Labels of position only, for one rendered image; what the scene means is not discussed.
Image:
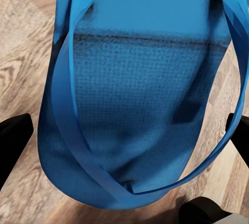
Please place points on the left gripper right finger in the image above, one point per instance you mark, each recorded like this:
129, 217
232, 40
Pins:
240, 137

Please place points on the sandal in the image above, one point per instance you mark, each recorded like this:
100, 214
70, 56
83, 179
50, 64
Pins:
126, 92

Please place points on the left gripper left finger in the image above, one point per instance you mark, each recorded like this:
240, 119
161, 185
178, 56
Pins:
15, 133

